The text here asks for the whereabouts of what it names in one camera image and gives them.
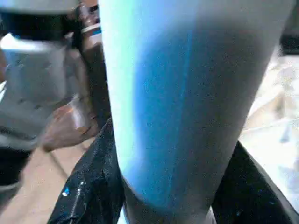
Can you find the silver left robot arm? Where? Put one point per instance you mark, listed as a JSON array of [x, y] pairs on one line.
[[35, 81]]

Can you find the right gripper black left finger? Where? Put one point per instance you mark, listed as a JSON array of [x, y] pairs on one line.
[[93, 186]]

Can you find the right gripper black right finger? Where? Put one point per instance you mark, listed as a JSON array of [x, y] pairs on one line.
[[247, 198]]

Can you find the white plastic table leg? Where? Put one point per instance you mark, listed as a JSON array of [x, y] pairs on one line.
[[187, 93]]

